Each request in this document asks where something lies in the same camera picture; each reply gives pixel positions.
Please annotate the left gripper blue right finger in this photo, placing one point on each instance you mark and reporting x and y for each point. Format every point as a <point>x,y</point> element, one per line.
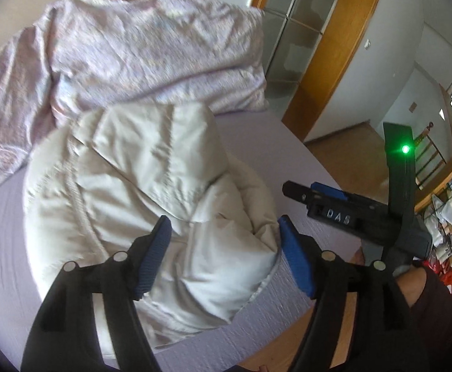
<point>296,257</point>

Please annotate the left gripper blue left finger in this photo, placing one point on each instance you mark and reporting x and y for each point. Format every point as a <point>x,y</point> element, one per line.
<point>149,263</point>

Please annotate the white puffer down jacket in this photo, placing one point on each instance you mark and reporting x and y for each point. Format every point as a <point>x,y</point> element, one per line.
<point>104,179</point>

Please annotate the person's right hand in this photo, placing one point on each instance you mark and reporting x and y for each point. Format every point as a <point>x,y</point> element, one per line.
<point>412,284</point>

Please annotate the lavender bed sheet mattress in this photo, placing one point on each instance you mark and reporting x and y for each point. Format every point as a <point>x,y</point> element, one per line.
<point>263,144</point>

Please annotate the pink floral crumpled duvet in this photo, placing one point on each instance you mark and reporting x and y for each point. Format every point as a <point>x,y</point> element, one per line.
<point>87,54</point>

